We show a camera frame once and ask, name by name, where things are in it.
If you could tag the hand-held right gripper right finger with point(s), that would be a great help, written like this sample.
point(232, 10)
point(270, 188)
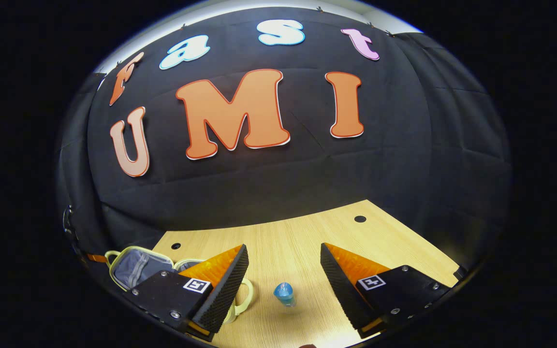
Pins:
point(344, 290)

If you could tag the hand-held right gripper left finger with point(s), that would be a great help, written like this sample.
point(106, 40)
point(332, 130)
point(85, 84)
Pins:
point(223, 290)

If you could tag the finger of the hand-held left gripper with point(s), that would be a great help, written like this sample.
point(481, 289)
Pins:
point(97, 258)

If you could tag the blue skin care bottle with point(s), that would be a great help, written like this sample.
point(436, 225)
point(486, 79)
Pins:
point(284, 293)

